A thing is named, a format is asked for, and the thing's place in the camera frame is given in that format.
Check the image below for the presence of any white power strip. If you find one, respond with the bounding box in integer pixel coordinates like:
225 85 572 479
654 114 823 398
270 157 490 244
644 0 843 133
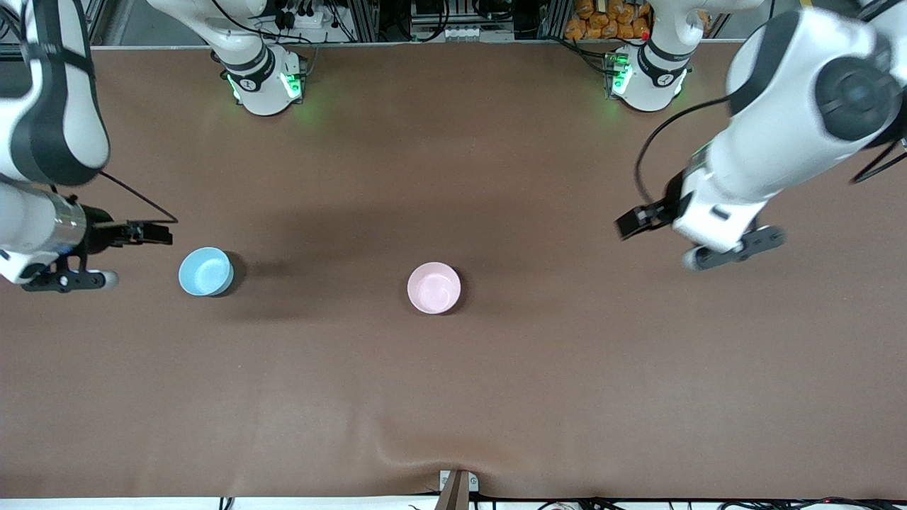
273 0 334 35

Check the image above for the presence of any pink bowl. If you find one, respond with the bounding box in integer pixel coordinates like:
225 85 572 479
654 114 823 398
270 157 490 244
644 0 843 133
407 261 462 315

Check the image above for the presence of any aluminium frame post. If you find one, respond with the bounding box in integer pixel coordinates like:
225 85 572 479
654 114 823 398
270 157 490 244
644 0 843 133
346 0 387 43

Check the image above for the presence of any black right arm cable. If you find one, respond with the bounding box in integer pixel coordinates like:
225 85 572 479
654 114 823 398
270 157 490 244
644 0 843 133
96 169 179 225

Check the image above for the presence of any bag of orange items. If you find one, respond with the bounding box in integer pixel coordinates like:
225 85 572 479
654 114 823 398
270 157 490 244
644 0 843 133
565 0 653 41

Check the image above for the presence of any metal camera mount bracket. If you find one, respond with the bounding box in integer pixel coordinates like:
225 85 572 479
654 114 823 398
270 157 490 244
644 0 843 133
436 469 480 510

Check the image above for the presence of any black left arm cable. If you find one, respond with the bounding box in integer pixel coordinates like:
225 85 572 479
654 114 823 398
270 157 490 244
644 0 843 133
634 96 734 210

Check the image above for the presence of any brown table cover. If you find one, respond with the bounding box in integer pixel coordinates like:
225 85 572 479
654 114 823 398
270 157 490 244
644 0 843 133
0 41 907 501

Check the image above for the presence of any blue bowl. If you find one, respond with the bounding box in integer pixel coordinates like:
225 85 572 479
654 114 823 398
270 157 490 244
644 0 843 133
178 246 235 298

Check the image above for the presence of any white terminal block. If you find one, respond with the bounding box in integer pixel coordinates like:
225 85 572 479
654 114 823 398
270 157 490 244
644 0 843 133
410 21 512 43

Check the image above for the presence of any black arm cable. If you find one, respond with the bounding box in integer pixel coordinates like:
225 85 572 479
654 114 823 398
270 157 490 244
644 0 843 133
96 169 179 225
634 96 734 210

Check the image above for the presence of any aluminium frame profile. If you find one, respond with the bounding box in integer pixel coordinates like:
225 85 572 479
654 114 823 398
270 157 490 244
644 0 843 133
74 0 114 47

